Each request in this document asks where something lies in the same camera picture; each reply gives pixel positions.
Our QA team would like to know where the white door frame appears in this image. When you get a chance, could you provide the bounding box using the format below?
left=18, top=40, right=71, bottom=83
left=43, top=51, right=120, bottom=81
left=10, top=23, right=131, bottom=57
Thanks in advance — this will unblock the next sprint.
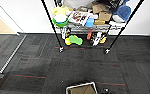
left=0, top=0, right=25, bottom=34

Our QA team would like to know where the white bottle dark print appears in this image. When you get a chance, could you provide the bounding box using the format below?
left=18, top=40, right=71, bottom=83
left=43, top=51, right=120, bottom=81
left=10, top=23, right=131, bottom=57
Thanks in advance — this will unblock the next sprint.
left=92, top=32, right=103, bottom=47

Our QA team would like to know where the small blue pouch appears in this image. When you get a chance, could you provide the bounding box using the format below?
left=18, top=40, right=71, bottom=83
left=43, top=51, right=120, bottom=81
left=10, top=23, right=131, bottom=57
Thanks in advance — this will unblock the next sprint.
left=84, top=18, right=95, bottom=28

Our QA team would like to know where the yellow bag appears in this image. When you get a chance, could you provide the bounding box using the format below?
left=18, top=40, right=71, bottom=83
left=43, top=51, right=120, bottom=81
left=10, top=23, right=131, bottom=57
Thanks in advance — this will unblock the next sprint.
left=50, top=6, right=72, bottom=16

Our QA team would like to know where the colourful printed packet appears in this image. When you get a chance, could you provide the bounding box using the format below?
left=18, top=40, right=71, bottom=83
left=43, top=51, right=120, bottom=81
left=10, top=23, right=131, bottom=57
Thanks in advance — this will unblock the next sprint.
left=68, top=10, right=92, bottom=27

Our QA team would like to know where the brown cardboard carton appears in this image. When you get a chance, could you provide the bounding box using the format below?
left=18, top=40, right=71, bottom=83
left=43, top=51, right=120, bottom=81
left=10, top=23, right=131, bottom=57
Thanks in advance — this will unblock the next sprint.
left=91, top=3, right=113, bottom=23

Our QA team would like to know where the green yellow toy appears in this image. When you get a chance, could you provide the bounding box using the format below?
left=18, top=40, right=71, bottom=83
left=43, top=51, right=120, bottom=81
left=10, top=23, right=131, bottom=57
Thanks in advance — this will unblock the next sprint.
left=64, top=34, right=84, bottom=46

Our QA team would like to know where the green white bowl stack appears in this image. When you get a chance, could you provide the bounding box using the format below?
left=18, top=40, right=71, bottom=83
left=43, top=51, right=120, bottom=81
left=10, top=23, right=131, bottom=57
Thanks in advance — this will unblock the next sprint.
left=52, top=13, right=69, bottom=28

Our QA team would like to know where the small orange toy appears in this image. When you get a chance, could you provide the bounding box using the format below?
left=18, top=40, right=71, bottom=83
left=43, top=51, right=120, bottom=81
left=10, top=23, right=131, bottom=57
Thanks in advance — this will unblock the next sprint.
left=99, top=36, right=108, bottom=44

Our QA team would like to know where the grey floor threshold strip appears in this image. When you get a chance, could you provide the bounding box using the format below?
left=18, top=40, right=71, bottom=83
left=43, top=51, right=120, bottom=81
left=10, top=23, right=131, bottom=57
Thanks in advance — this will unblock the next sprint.
left=0, top=33, right=27, bottom=74

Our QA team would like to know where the blue cloth toy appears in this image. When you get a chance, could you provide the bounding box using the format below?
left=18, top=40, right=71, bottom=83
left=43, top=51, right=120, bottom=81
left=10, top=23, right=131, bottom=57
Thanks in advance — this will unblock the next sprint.
left=112, top=3, right=132, bottom=24

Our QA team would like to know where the tan cardboard box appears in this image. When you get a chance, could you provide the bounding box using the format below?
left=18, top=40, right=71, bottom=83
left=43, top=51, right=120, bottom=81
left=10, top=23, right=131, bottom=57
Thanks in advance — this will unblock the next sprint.
left=69, top=84, right=95, bottom=94

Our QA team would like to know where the small red item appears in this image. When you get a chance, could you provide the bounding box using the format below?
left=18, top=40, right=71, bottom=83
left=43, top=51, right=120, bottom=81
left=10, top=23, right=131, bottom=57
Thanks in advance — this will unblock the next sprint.
left=86, top=30, right=94, bottom=41

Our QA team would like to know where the black wire shelf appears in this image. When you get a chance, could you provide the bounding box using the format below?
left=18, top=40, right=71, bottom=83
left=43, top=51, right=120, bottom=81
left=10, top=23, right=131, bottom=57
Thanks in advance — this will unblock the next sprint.
left=40, top=0, right=146, bottom=54

